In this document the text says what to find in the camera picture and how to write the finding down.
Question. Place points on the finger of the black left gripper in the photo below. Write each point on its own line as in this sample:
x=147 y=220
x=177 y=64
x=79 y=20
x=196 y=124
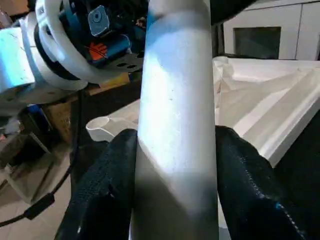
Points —
x=222 y=10

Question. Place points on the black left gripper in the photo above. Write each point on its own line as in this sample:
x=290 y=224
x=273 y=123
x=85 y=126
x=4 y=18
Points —
x=112 y=50

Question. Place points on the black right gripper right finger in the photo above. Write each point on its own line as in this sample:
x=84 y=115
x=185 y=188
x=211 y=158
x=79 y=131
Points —
x=250 y=200

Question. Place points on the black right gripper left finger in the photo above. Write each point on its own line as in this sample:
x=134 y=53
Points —
x=100 y=200

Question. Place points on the white plastic table leg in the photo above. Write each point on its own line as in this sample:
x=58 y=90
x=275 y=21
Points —
x=175 y=100

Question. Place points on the white plastic table top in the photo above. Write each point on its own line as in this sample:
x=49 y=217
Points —
x=262 y=100

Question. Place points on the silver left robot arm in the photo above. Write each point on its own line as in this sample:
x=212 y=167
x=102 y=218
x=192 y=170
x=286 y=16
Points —
x=15 y=62

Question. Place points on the white glass-door cabinet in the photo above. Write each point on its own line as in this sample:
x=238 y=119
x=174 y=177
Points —
x=275 y=15

